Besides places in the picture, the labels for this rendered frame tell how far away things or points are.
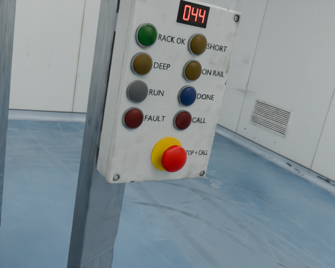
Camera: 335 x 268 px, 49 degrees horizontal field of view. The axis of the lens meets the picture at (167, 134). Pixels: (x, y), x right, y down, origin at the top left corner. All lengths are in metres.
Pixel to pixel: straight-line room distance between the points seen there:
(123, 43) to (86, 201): 0.25
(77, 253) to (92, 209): 0.09
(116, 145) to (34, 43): 3.60
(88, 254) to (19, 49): 3.52
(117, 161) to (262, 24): 4.19
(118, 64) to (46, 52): 3.61
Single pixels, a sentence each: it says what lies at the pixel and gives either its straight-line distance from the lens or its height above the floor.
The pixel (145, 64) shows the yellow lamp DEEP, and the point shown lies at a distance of 0.47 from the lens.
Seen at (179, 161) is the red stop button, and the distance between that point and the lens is 0.51.
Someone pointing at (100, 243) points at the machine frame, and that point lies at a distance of 0.64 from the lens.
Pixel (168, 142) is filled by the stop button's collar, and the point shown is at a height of 0.98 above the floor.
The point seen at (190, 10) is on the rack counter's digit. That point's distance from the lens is 0.50.
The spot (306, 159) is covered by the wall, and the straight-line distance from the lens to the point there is 4.00.
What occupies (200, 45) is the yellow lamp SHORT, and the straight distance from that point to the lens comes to 0.51.
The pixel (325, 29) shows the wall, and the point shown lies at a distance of 4.02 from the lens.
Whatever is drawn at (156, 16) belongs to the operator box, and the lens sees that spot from 0.48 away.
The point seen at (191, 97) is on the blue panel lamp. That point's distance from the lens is 0.52.
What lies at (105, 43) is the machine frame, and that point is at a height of 1.10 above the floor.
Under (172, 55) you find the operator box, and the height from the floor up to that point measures 1.10.
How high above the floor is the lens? 1.13
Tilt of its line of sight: 15 degrees down
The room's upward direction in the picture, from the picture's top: 11 degrees clockwise
